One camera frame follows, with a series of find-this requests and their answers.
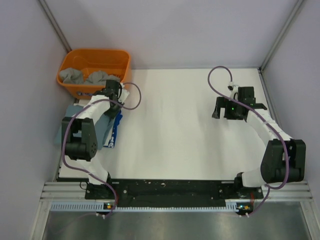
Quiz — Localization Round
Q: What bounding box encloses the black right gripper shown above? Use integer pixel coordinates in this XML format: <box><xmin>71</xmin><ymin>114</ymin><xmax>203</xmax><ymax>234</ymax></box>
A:
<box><xmin>211</xmin><ymin>97</ymin><xmax>243</xmax><ymax>120</ymax></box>

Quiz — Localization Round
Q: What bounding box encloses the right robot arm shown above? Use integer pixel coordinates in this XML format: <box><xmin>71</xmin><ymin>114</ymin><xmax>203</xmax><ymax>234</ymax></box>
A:
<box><xmin>212</xmin><ymin>85</ymin><xmax>306</xmax><ymax>198</ymax></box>

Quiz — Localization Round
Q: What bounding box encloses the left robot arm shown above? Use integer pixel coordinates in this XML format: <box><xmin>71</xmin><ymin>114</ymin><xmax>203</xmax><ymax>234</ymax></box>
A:
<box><xmin>61</xmin><ymin>80</ymin><xmax>129</xmax><ymax>199</ymax></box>

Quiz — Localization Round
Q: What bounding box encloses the orange plastic laundry basket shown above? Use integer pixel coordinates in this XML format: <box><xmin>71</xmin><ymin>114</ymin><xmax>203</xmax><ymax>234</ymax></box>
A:
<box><xmin>56</xmin><ymin>48</ymin><xmax>132</xmax><ymax>100</ymax></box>

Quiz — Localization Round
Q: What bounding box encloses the grey t shirt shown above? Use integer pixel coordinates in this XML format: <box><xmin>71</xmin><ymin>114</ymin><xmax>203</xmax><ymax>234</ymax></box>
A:
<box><xmin>58</xmin><ymin>67</ymin><xmax>121</xmax><ymax>86</ymax></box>

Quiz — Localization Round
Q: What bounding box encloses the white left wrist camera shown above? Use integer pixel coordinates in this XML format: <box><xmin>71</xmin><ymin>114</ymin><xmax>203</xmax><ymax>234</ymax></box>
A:
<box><xmin>118</xmin><ymin>88</ymin><xmax>130</xmax><ymax>104</ymax></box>

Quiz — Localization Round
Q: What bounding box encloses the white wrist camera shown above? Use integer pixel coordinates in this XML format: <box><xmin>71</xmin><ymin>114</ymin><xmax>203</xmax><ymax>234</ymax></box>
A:
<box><xmin>118</xmin><ymin>88</ymin><xmax>130</xmax><ymax>104</ymax></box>
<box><xmin>227</xmin><ymin>80</ymin><xmax>239</xmax><ymax>101</ymax></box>

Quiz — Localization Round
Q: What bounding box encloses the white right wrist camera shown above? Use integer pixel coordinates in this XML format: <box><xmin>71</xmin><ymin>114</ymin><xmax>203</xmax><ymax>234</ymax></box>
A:
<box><xmin>227</xmin><ymin>80</ymin><xmax>239</xmax><ymax>101</ymax></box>

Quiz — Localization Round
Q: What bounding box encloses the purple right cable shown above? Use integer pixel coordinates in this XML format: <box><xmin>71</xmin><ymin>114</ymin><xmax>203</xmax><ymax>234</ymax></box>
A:
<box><xmin>207</xmin><ymin>65</ymin><xmax>292</xmax><ymax>217</ymax></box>

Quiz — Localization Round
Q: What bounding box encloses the light blue cable duct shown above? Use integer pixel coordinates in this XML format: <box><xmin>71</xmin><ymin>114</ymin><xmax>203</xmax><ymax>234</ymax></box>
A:
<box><xmin>50</xmin><ymin>202</ymin><xmax>251</xmax><ymax>212</ymax></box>

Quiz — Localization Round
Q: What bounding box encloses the aluminium frame rail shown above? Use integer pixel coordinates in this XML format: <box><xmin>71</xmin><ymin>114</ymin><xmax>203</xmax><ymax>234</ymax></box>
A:
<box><xmin>40</xmin><ymin>179</ymin><xmax>313</xmax><ymax>201</ymax></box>

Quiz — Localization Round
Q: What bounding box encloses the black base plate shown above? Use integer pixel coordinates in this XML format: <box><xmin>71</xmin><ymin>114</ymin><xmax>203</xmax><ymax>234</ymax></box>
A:
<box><xmin>85</xmin><ymin>178</ymin><xmax>263</xmax><ymax>208</ymax></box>

